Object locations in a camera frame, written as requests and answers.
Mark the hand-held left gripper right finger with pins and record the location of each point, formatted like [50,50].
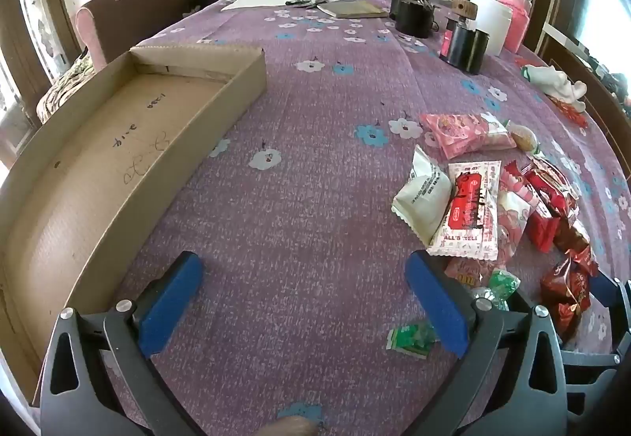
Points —
[436,303]

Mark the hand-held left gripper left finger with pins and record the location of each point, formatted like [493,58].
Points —
[167,298]

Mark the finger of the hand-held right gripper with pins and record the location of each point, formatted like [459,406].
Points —
[591,358]
[604,295]

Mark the brown red snack packet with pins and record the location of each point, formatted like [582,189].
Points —
[577,248]

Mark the white snack packet red label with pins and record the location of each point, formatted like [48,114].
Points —
[466,219]

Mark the bright red snack packet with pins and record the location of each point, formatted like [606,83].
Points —
[542,231]

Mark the red and white snack packet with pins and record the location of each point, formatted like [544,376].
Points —
[547,189]

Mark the shallow cardboard box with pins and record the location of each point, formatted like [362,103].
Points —
[98,169]

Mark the clear round pastry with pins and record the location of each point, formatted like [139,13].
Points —
[523,138]

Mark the person's left hand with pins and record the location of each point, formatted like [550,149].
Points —
[291,427]

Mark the red paper item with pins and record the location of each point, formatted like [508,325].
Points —
[572,113]

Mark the purple floral tablecloth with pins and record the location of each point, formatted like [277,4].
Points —
[305,169]

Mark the black equipment on ledge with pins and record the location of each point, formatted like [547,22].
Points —
[616,86]

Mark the patterned cushion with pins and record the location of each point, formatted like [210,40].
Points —
[64,88]

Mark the wooden side ledge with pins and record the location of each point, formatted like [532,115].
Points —
[562,46]

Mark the black device with wooden knob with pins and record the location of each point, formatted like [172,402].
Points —
[466,49]
[411,17]

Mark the pink thermos bottle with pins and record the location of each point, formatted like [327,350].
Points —
[517,21]

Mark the white plastic container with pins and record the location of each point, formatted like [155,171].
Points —
[495,21]

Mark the bright window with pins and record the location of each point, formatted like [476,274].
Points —
[606,7]

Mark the brown armchair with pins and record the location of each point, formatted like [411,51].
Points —
[138,7]

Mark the olive notebook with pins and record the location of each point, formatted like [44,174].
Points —
[352,9]

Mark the wooden glass door cabinet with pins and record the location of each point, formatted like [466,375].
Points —
[34,21]

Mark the silver pen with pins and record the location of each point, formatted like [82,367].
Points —
[328,3]

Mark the black pen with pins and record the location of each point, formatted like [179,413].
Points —
[308,0]

